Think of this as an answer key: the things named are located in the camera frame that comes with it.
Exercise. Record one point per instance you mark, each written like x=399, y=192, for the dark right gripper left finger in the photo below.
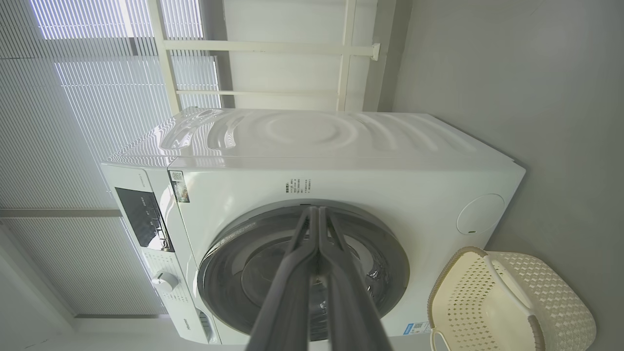
x=287, y=302

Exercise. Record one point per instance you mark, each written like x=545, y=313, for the cream perforated laundry basket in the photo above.
x=487, y=307

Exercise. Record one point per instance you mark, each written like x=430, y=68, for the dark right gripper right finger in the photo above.
x=351, y=302

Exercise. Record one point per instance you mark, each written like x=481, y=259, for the QR code sticker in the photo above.
x=179, y=186

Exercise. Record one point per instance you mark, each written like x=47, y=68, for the white window blinds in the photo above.
x=73, y=122

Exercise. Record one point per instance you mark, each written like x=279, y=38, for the white front-load washing machine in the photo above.
x=390, y=185

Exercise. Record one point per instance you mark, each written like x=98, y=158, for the white washer dial knob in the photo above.
x=165, y=282

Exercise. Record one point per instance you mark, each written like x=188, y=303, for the black-rimmed glass washer door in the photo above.
x=234, y=273

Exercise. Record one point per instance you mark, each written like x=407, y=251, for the round filter access cover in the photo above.
x=480, y=214

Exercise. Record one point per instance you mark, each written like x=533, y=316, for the blue energy label sticker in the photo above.
x=417, y=328

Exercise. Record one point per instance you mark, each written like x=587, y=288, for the white metal rack frame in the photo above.
x=268, y=47

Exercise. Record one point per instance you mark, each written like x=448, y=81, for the black washer control panel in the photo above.
x=141, y=219

